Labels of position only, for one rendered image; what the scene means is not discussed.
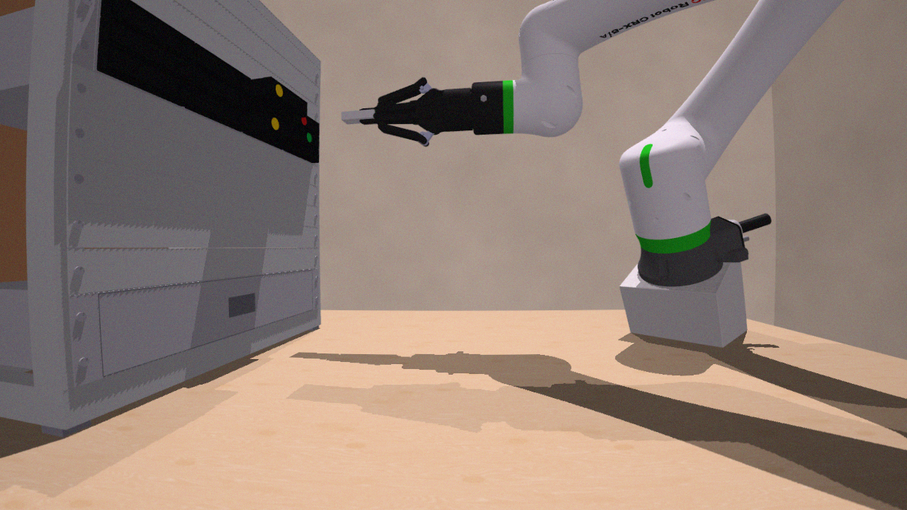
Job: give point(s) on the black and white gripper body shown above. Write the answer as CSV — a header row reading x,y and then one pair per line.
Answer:
x,y
455,107

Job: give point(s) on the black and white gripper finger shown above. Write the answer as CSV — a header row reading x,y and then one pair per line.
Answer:
x,y
389,103
394,118

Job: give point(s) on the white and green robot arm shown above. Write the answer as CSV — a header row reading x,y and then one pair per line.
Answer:
x,y
663,175

